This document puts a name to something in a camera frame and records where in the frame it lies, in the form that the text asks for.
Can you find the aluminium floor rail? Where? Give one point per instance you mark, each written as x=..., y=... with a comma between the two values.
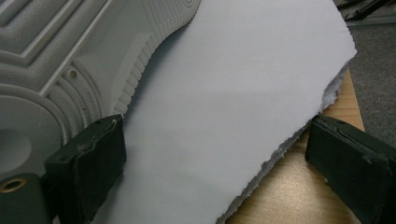
x=373, y=20

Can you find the wooden table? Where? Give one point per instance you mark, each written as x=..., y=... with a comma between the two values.
x=295, y=193

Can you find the black metal stand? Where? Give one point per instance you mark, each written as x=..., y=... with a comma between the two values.
x=361, y=7

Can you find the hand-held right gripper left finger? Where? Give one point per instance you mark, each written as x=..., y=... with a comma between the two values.
x=93, y=161

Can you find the white sneaker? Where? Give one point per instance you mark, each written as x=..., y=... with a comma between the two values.
x=68, y=56

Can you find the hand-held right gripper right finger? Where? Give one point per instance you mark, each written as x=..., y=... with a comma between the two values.
x=355, y=168

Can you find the light grey foam mat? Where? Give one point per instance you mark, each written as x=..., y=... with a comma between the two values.
x=233, y=93

